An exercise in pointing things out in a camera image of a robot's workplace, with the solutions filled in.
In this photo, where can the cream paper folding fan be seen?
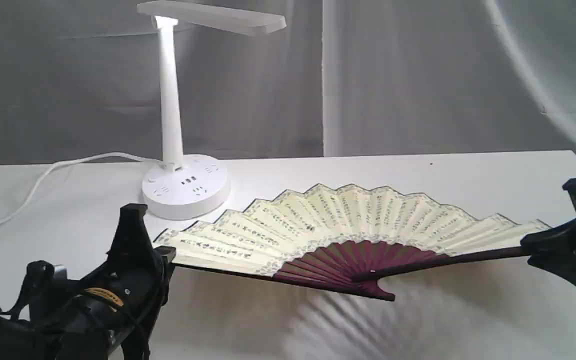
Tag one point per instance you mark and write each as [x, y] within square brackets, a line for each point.
[343, 240]

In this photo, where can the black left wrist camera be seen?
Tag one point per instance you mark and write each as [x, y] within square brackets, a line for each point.
[45, 288]

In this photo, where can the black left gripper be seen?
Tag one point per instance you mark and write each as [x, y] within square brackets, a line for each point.
[115, 306]

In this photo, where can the white backdrop curtain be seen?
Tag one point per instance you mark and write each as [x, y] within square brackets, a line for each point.
[344, 78]

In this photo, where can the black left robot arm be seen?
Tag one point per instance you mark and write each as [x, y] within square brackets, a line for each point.
[19, 341]

